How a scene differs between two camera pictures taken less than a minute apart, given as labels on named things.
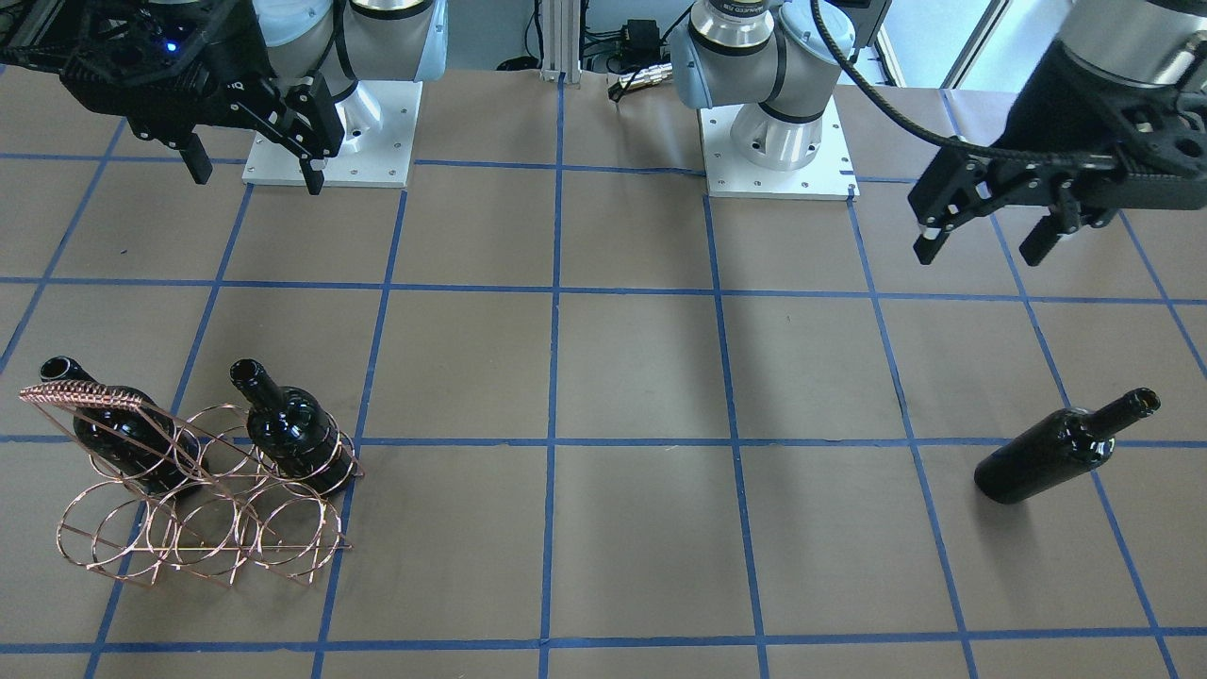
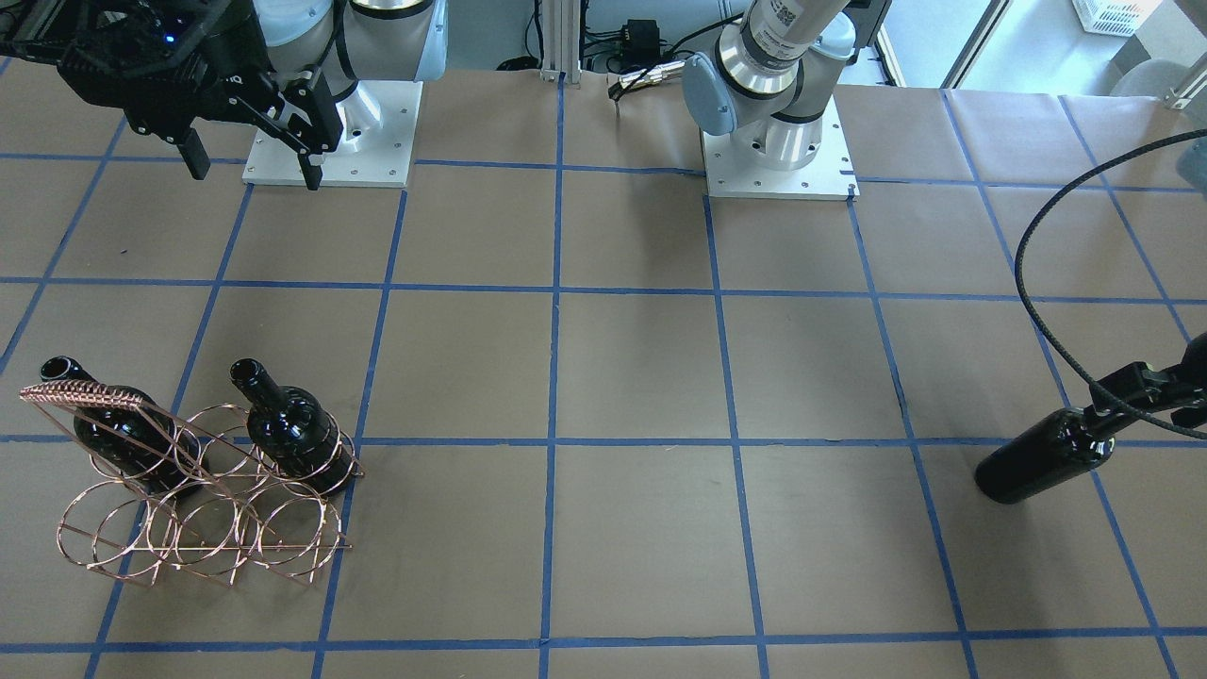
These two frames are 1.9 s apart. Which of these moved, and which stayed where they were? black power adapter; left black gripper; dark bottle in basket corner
Moved: left black gripper
Stayed: dark bottle in basket corner; black power adapter
